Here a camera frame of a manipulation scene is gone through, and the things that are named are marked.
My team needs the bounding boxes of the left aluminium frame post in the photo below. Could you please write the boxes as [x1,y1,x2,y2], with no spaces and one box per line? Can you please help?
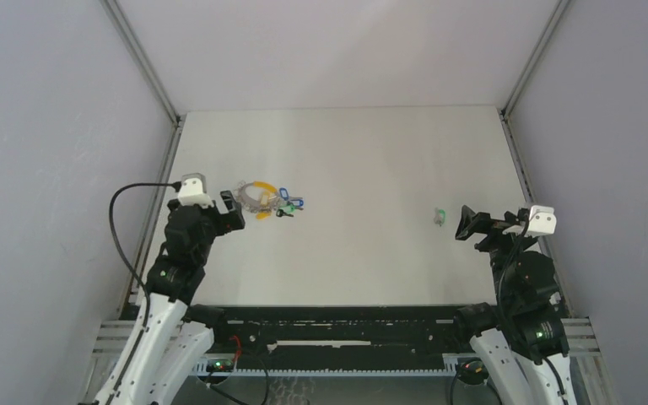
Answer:
[101,0,186,314]

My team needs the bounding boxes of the aluminium frame post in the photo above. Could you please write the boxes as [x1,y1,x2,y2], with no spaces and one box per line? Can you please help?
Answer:
[499,0,574,314]
[101,0,186,314]

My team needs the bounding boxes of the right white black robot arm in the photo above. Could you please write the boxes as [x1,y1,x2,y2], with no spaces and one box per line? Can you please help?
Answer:
[449,205,577,404]

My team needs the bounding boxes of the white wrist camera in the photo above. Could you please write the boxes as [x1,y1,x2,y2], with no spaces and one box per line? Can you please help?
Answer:
[526,205,557,237]
[177,173,214,208]

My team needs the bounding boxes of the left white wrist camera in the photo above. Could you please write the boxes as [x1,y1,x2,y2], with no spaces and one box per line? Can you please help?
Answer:
[177,173,214,208]

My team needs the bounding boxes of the right aluminium frame post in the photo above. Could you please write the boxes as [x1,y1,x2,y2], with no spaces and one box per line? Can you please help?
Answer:
[499,0,574,314]

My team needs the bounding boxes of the keyring with coloured keys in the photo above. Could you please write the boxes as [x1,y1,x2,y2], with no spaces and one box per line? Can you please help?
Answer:
[232,181,305,220]

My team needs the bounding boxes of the white slotted cable duct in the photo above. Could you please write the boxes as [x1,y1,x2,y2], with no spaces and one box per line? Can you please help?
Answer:
[190,357,462,377]

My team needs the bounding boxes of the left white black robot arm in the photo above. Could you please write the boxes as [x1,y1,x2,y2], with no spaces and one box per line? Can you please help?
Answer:
[93,190,245,404]

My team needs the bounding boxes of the green tagged single key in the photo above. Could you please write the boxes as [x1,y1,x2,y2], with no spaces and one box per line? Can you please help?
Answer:
[434,208,446,226]

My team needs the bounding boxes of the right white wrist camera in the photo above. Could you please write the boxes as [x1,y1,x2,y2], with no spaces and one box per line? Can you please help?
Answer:
[526,205,557,237]

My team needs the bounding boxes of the right black camera cable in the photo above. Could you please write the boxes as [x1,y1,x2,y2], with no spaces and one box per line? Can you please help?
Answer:
[494,220,532,337]

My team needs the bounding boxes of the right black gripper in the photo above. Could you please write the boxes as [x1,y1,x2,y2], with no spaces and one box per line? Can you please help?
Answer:
[455,204,535,303]

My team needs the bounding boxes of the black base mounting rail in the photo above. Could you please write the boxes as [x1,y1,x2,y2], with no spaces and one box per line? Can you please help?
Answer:
[208,305,488,370]

